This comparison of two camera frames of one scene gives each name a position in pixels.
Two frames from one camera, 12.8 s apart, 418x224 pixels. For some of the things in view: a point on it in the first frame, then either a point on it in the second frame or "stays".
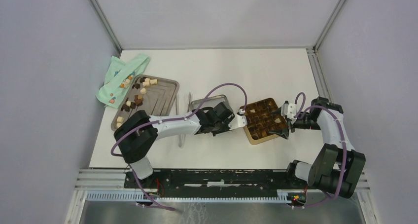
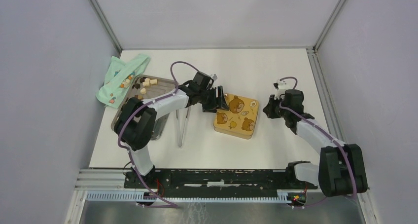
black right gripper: [283, 132] -> [268, 109]
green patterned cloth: [120, 78] stays
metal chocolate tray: [155, 96] stays
